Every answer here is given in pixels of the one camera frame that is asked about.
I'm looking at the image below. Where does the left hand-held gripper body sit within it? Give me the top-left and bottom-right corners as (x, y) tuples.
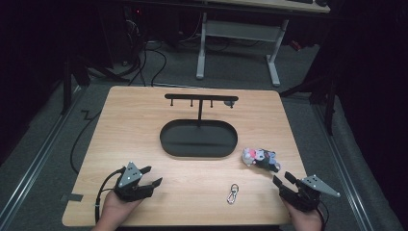
(113, 161), (154, 203)

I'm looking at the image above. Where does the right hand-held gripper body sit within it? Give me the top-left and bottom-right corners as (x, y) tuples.
(278, 173), (342, 214)

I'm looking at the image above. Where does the grey pink plush toy keychain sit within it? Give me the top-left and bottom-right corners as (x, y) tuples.
(241, 146), (282, 173)

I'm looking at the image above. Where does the silver carabiner key ring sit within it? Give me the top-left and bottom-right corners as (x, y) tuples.
(226, 183), (240, 205)

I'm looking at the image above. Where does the black key rack with tray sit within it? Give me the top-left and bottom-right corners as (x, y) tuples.
(159, 92), (240, 159)

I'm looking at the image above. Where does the person's right hand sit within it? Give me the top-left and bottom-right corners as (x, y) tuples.
(281, 195), (323, 231)

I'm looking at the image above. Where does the person's left hand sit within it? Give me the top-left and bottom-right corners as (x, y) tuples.
(100, 191), (144, 226)

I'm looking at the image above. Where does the grey tape strip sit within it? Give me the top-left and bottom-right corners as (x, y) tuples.
(61, 192), (85, 203)

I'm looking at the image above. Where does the black metal stand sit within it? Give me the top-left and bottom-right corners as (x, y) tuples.
(278, 71), (339, 137)
(60, 52), (130, 116)

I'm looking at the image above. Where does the black computer tower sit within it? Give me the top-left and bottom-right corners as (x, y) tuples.
(123, 5), (146, 66)

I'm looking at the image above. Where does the white-legged desk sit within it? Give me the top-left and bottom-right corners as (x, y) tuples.
(195, 0), (331, 88)

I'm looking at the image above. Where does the right hand-held gripper black cable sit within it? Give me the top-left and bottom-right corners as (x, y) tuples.
(316, 199), (331, 224)

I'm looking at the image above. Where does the hand-held gripper black cable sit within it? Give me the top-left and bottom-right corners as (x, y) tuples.
(316, 199), (331, 224)
(93, 167), (127, 224)

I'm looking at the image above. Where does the left hand-held gripper black cable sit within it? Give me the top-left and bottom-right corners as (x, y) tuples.
(93, 167), (127, 224)

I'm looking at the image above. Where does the aluminium floor rail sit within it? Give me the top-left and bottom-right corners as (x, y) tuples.
(0, 86), (84, 223)
(312, 102), (377, 231)

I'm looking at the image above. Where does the thin black floor cable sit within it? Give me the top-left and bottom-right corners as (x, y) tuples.
(69, 109), (104, 176)

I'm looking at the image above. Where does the bundle of black floor cables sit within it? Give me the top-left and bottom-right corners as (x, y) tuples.
(119, 18), (168, 88)

